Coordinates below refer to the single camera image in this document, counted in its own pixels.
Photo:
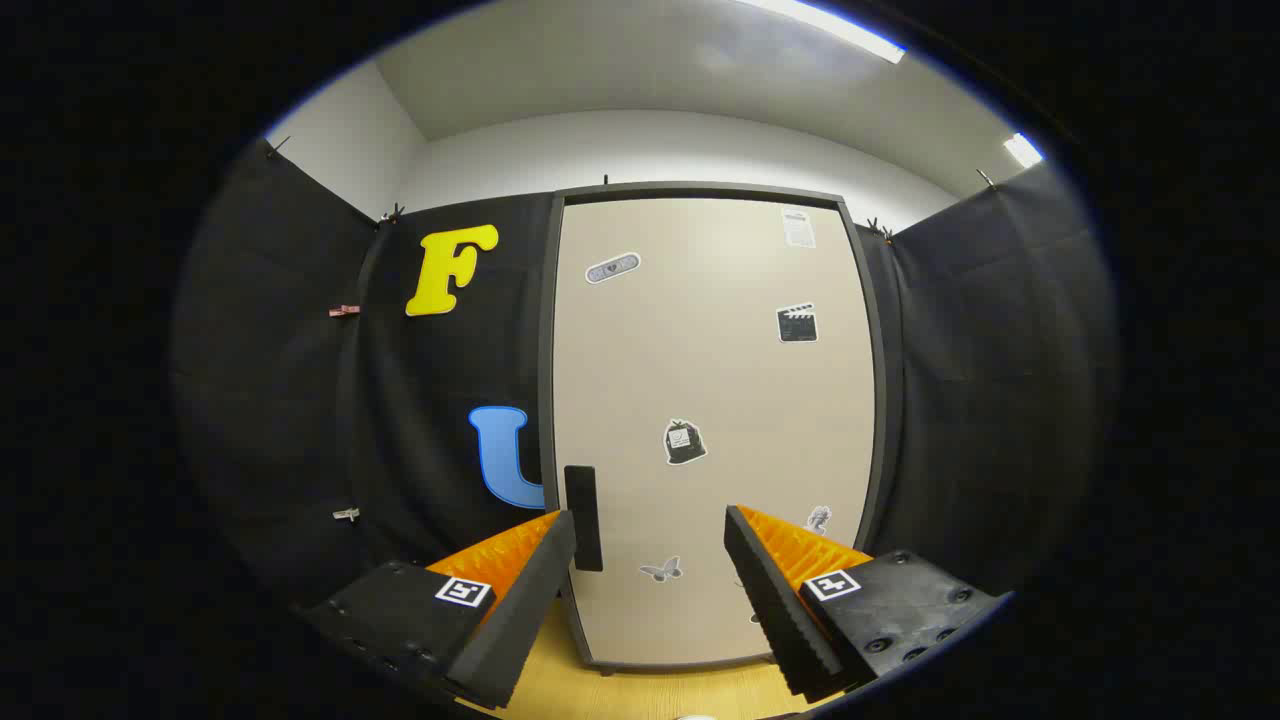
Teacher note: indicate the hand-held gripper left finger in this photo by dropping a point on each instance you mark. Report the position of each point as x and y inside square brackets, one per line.
[520, 620]

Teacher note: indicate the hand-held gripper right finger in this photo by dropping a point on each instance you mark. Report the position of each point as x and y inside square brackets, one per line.
[775, 610]

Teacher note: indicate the grey shoe cabinet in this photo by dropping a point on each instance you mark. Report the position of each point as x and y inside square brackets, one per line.
[546, 330]

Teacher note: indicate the white clip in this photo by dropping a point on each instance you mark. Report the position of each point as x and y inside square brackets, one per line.
[346, 514]

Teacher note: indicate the black backdrop cloth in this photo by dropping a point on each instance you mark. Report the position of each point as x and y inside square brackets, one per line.
[300, 400]

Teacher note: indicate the black clip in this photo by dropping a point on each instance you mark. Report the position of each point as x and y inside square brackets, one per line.
[392, 215]
[277, 146]
[879, 229]
[986, 179]

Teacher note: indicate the small ceiling light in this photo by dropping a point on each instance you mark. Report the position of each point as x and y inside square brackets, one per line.
[1023, 150]

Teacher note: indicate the long ceiling light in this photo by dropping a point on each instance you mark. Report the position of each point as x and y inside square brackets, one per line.
[830, 25]

